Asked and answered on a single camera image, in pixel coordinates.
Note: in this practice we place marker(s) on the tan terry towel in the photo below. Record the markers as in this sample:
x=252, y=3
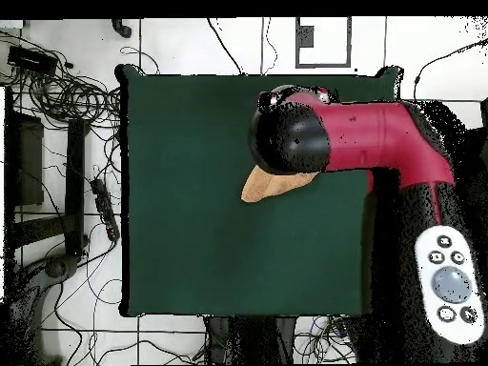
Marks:
x=267, y=187

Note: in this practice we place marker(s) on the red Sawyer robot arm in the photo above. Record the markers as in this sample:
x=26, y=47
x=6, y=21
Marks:
x=373, y=133

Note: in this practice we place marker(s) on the dark square block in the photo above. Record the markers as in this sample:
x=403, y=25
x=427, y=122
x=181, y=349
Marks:
x=305, y=36

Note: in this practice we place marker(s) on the dark green table cloth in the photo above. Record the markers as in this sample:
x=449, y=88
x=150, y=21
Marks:
x=183, y=152

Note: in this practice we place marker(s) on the black hook-shaped object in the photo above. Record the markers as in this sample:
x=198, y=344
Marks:
x=124, y=31

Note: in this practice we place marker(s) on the black power strip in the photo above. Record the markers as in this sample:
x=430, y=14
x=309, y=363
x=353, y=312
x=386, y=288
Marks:
x=105, y=207

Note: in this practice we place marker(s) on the black adapter box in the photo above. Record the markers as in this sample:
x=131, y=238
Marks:
x=30, y=59

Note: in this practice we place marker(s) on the dark stand base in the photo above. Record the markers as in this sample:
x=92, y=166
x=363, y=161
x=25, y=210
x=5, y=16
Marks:
x=57, y=267

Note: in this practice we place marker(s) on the grey rectangular frame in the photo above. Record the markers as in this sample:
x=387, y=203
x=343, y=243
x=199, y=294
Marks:
x=323, y=65

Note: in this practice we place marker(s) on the black frame stand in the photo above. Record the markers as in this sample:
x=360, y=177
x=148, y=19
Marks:
x=75, y=183

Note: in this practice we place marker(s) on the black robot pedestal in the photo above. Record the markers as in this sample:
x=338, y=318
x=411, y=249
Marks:
x=251, y=339

